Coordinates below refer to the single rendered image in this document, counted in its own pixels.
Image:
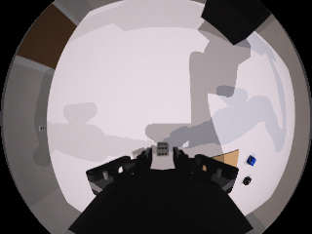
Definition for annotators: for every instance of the tan flat mat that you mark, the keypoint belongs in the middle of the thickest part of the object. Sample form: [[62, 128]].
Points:
[[230, 158]]

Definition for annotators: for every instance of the black die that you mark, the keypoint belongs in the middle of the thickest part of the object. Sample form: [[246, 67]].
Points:
[[247, 180]]

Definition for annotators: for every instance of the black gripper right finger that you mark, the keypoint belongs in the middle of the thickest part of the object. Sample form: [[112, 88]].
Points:
[[224, 174]]

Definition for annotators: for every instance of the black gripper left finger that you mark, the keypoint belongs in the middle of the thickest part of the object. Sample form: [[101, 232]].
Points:
[[100, 176]]

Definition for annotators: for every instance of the dark blue die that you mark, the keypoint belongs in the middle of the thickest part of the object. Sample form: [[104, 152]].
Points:
[[251, 160]]

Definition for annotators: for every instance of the grey die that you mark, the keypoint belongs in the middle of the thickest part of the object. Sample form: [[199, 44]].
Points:
[[162, 149]]

